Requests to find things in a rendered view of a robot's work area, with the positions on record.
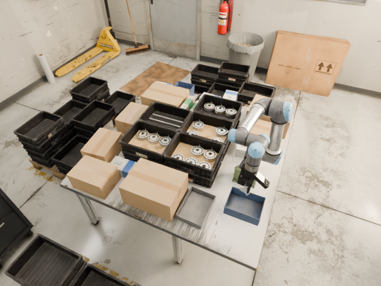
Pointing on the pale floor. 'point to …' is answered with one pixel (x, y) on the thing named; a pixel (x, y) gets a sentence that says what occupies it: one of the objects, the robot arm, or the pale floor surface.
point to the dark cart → (11, 225)
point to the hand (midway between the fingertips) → (248, 193)
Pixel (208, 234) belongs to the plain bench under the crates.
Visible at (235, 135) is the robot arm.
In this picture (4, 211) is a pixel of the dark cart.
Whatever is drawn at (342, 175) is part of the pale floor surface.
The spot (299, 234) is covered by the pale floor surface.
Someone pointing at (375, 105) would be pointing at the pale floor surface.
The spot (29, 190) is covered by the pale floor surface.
